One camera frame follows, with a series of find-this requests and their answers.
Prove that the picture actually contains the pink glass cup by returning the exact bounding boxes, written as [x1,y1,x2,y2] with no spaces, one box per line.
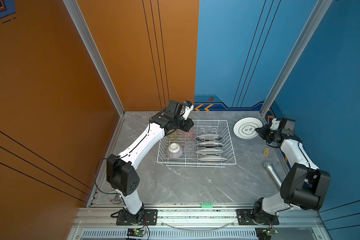
[183,128,195,142]

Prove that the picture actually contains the white ribbed bowl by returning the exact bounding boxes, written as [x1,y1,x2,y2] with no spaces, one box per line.
[167,143,183,159]

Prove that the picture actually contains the white wire dish rack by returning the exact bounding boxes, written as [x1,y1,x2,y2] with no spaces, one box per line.
[157,120,237,168]

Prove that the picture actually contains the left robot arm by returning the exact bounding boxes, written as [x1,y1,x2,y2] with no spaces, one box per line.
[106,100,194,224]

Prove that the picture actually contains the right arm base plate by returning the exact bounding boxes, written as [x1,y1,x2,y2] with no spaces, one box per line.
[236,209,280,226]

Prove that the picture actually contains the white plate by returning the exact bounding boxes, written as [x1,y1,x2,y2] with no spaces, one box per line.
[196,148,225,155]
[199,155,229,163]

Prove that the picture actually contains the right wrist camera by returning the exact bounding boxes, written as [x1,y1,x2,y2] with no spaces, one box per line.
[270,118,282,131]

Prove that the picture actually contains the yellow glass cup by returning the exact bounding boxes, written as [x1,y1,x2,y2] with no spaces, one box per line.
[167,130,179,142]

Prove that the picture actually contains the small yellow wooden block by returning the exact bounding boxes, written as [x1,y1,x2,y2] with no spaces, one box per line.
[263,148,270,157]

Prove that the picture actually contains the clear glass cup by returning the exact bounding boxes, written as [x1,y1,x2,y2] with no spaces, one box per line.
[184,141,196,157]

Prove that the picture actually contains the right circuit board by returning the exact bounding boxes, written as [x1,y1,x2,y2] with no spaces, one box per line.
[255,229,272,240]

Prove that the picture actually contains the green rimmed plate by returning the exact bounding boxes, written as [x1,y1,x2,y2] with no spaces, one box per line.
[233,117,263,140]
[196,141,224,148]
[195,134,223,142]

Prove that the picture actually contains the green terminal connector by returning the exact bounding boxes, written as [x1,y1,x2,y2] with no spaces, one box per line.
[201,203,213,209]

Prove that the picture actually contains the circuit board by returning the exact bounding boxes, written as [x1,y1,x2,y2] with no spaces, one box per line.
[255,229,272,240]
[126,229,148,240]

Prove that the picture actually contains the aluminium front rail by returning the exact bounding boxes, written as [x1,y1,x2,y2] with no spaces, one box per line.
[73,207,324,229]

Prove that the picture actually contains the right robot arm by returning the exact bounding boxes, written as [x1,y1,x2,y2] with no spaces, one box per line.
[251,118,331,225]

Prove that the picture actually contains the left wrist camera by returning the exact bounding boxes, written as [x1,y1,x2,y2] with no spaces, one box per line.
[181,101,194,120]

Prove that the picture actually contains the left circuit board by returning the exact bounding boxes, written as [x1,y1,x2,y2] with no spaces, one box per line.
[126,229,148,240]

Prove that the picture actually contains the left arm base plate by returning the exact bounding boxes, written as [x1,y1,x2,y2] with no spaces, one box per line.
[116,209,158,226]

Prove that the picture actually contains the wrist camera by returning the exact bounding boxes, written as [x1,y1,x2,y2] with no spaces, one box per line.
[270,118,282,131]
[181,101,194,120]

